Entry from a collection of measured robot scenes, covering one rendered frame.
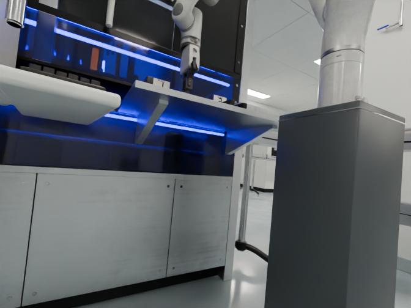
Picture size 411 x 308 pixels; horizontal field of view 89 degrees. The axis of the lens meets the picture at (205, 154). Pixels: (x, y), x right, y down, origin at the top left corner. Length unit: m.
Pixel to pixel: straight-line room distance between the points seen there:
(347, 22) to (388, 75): 1.62
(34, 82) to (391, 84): 2.33
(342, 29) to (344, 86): 0.17
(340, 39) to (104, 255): 1.17
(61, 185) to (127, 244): 0.37
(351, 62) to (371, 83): 1.66
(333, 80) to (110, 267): 1.11
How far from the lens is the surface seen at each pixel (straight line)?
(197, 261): 1.25
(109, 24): 1.04
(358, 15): 0.84
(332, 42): 0.82
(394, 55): 2.46
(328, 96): 0.75
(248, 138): 1.05
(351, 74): 0.78
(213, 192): 1.17
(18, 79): 0.48
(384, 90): 2.38
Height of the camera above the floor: 0.68
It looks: 2 degrees up
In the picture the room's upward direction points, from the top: 5 degrees clockwise
